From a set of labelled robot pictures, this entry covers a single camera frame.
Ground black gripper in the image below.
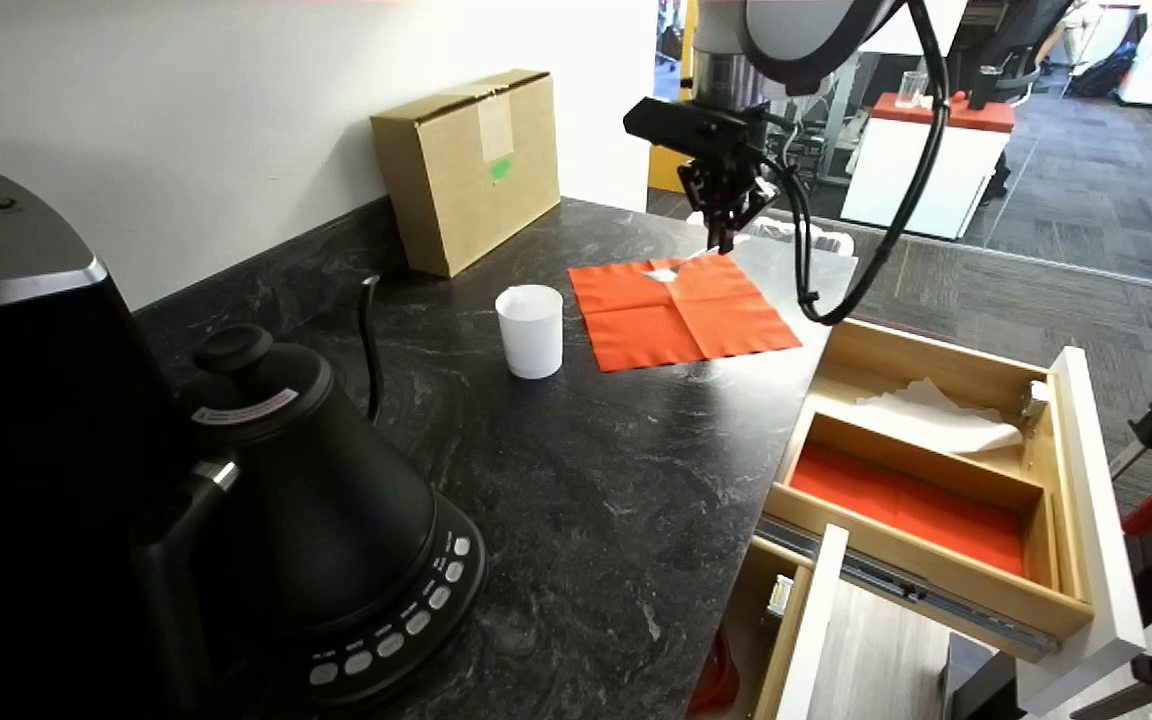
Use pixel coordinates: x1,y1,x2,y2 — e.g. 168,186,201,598
682,130,766,257

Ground large wooden drawer white front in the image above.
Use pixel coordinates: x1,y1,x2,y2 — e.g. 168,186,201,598
757,315,1152,676

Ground brown cardboard box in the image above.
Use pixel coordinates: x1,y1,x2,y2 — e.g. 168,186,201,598
368,67,564,281

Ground wooden organizer box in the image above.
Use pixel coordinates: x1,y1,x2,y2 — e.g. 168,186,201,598
765,407,1054,598

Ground square orange paper napkin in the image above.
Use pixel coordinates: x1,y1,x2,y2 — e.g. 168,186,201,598
564,253,802,377

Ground white mug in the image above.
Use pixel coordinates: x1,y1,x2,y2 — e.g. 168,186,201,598
492,281,566,382

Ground white paper towel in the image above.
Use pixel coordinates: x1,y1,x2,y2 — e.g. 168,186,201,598
852,377,1028,459

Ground white packets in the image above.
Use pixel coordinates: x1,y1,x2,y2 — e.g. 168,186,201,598
765,570,801,622

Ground red object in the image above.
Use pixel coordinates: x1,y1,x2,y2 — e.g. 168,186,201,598
688,635,745,720

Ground black kettle base with buttons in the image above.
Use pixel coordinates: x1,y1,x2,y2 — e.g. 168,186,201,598
287,493,486,711

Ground black gooseneck kettle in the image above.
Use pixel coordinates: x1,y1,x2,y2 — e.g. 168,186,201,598
133,272,452,644

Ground black coffee machine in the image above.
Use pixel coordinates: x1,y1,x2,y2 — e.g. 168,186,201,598
0,146,253,720

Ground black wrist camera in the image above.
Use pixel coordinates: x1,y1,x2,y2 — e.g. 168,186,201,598
619,93,745,157

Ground small drawer with metal handle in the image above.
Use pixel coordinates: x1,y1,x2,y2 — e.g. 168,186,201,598
688,520,854,720

